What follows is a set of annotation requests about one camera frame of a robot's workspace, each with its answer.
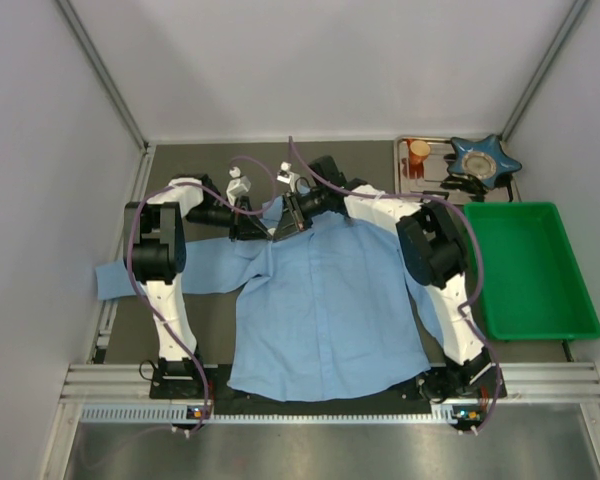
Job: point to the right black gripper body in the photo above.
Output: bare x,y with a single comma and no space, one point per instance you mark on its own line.
290,215

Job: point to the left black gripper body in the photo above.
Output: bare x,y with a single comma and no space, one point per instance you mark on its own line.
238,226

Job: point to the light blue shirt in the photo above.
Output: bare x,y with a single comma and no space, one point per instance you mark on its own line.
330,313

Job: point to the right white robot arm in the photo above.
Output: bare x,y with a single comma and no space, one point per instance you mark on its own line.
432,247

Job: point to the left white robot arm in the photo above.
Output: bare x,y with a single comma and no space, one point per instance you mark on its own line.
156,256

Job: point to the orange cup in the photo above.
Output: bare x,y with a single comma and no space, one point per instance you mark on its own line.
419,151

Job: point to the metal tray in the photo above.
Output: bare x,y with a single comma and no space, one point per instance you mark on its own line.
432,177

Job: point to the blue star-shaped dish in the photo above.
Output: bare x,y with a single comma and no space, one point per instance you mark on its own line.
484,160

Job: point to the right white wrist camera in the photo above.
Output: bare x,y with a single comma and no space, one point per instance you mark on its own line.
287,176

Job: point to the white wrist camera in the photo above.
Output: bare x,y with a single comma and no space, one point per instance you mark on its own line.
238,186
287,176

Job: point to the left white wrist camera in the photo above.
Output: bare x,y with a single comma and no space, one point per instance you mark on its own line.
238,186

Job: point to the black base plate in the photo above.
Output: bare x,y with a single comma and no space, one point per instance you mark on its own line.
416,395

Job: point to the aluminium front rail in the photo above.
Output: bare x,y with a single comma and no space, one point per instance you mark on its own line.
121,394

